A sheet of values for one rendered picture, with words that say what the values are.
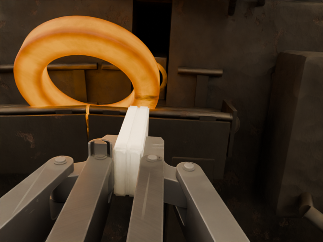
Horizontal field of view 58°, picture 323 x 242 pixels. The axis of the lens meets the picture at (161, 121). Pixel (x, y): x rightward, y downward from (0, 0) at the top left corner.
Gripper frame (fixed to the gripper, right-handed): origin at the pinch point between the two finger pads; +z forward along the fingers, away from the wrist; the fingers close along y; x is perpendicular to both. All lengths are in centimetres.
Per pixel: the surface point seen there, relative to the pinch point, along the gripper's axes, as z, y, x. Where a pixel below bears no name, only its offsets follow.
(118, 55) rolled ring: 16.4, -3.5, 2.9
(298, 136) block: 18.9, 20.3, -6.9
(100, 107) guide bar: 20.1, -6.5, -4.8
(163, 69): 33.0, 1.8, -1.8
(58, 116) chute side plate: 19.2, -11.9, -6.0
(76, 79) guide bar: 28.7, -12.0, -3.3
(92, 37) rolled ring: 15.2, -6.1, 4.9
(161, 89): 32.7, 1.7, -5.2
